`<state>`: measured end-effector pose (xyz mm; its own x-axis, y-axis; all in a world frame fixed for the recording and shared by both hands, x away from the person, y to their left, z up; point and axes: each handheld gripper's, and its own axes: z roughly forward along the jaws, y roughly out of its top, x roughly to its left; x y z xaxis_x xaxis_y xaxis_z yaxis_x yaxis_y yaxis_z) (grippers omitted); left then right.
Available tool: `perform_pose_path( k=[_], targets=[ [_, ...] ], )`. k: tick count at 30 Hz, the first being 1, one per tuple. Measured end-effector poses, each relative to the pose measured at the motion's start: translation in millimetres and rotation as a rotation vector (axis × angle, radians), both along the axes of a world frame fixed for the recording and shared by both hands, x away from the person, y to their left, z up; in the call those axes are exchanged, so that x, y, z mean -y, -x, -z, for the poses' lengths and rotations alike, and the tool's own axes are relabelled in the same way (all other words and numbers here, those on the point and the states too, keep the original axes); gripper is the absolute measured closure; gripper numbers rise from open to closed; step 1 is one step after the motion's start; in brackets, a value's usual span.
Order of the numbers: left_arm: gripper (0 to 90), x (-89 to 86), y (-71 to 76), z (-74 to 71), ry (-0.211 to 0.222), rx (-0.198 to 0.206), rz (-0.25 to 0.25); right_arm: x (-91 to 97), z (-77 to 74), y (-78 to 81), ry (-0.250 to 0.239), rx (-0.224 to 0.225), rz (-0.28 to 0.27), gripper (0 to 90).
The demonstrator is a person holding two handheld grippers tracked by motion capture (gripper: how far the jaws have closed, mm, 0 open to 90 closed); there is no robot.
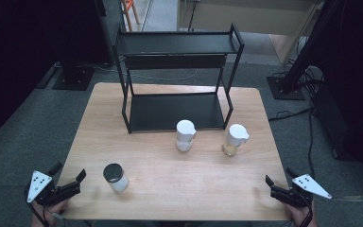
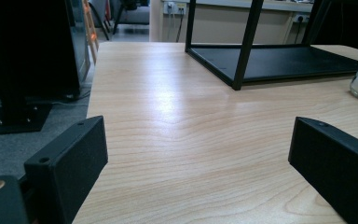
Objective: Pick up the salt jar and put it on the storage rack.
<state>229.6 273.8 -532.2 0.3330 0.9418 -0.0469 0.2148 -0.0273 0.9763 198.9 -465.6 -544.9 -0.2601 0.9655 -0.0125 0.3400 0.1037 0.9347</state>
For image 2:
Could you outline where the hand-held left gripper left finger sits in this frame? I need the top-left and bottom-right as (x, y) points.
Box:
(23, 115), (109, 224)

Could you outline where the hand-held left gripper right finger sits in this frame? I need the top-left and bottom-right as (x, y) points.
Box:
(288, 116), (358, 224)

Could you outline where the black metal shelf rack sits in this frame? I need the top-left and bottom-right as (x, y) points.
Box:
(185, 0), (358, 91)

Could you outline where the black stand with square base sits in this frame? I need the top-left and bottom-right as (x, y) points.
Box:
(0, 88), (54, 137)

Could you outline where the dark grey panel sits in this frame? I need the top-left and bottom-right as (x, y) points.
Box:
(65, 0), (91, 89)

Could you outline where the grey upholstered seat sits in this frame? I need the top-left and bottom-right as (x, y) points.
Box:
(110, 0), (150, 35)

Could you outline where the beige counter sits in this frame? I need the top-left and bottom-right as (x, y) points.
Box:
(148, 0), (315, 45)

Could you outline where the light wooden frame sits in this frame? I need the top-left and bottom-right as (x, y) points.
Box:
(82, 0), (101, 64)

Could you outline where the white wall socket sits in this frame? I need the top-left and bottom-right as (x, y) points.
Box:
(162, 1), (187, 16)
(293, 13), (310, 24)

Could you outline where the black hanging cable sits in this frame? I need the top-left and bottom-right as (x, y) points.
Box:
(175, 8), (186, 43)

